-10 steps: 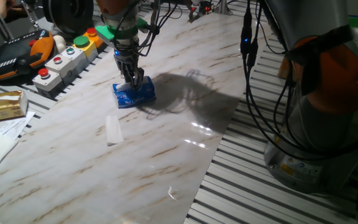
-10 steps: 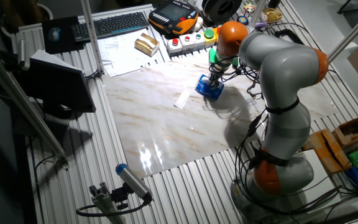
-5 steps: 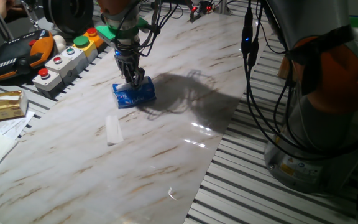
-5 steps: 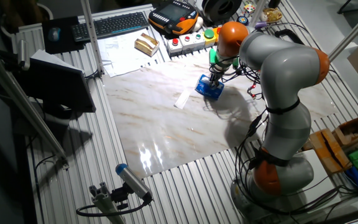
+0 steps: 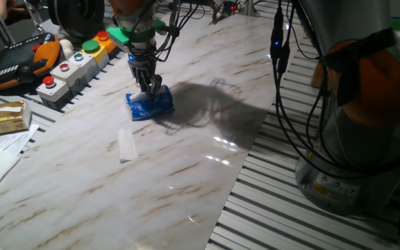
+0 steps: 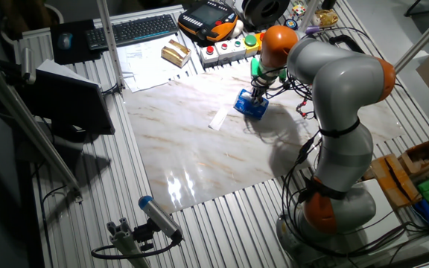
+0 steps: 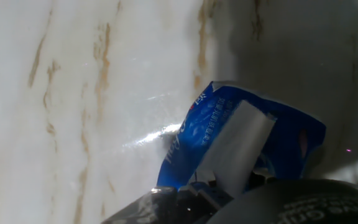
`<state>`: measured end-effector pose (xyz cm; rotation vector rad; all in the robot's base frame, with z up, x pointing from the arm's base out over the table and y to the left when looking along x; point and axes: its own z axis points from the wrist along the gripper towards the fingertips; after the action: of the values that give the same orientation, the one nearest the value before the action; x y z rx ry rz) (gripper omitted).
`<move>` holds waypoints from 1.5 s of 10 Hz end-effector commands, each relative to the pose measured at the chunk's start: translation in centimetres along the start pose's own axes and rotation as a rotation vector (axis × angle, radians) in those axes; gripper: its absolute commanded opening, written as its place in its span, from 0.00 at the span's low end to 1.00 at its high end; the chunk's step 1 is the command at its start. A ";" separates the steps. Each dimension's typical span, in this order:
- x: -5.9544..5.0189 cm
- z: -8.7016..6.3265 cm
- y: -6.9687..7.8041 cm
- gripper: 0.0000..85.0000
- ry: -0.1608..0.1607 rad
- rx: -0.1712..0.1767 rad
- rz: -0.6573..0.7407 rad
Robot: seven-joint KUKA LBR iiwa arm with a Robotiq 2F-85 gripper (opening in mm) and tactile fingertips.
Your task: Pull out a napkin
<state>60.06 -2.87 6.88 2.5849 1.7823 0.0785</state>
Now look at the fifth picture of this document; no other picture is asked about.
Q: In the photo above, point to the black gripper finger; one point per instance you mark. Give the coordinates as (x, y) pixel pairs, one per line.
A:
(155, 83)
(142, 78)

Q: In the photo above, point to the folded white paper napkin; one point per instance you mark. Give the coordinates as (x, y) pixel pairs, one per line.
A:
(127, 146)

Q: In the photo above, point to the white paper napkin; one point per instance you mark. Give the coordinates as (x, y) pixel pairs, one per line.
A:
(137, 97)
(127, 146)

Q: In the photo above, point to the yellow box green button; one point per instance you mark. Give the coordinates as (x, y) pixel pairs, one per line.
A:
(94, 52)

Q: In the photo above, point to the white egg-shaped object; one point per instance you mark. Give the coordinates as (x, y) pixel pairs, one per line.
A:
(66, 48)

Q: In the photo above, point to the brown cardboard box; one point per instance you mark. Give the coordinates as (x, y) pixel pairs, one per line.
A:
(317, 76)

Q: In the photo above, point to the black round spool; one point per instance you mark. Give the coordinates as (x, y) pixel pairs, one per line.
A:
(76, 17)

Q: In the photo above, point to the marble pattern table mat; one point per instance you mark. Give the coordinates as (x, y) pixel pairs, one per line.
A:
(116, 194)

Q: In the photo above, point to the gold tissue box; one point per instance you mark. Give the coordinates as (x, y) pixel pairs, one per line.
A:
(7, 119)

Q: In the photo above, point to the white box two small buttons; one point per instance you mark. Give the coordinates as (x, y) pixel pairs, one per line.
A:
(76, 69)

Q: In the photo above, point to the black orange teach pendant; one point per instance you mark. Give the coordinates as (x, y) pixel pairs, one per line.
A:
(16, 66)

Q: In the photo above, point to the orange box red button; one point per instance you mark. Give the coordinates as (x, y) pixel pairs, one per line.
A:
(104, 41)

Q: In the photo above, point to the small black device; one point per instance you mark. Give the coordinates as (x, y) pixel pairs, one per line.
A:
(226, 8)

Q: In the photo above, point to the printed white paper sheet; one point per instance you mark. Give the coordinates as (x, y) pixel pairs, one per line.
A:
(16, 141)

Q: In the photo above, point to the person forearm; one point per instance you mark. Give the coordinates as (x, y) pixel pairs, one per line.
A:
(0, 7)

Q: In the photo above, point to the blue tissue pack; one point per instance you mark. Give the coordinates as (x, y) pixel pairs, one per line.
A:
(151, 109)

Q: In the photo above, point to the white box large red button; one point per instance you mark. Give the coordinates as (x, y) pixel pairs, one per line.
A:
(52, 92)

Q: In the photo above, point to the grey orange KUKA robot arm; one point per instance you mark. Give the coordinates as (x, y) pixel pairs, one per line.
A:
(352, 17)

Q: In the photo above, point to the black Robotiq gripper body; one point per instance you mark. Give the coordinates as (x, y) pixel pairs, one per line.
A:
(142, 60)

